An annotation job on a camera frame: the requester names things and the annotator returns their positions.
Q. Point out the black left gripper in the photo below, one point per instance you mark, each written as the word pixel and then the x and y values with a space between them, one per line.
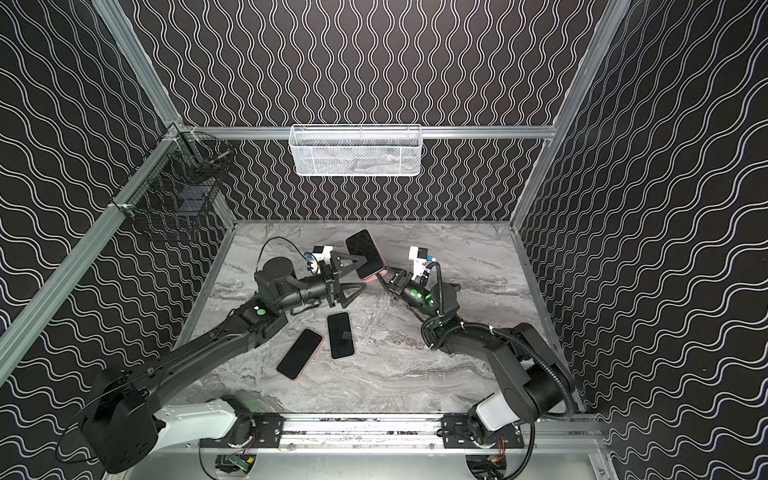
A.
pixel 332 281

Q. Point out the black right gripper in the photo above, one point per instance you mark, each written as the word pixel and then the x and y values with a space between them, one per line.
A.
pixel 396 285

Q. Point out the black smartphone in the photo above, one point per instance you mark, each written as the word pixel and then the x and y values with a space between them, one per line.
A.
pixel 362 243

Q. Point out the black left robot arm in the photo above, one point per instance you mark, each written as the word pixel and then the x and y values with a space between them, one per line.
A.
pixel 121 422

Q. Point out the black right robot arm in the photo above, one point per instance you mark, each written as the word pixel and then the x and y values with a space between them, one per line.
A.
pixel 532 381

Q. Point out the black phone middle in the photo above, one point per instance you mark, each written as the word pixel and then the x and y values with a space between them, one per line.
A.
pixel 340 335

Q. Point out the black phone pink case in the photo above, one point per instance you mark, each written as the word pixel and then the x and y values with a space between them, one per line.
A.
pixel 299 354

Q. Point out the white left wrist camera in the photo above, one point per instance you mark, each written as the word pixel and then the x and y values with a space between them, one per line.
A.
pixel 319 253

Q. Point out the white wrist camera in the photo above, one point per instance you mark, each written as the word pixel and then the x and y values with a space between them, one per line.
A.
pixel 420 263
pixel 319 253

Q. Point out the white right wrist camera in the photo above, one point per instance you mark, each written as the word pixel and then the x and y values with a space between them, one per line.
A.
pixel 420 263

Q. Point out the white wire basket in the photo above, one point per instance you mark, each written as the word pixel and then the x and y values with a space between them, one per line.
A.
pixel 351 150

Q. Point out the aluminium front rail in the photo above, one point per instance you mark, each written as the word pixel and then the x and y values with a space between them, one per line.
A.
pixel 323 433

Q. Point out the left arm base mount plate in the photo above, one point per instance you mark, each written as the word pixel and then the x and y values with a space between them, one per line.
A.
pixel 256 431

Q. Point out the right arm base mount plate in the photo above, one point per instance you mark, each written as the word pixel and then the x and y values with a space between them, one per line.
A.
pixel 460 431

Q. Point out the black wire basket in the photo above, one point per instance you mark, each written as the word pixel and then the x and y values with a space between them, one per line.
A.
pixel 176 202

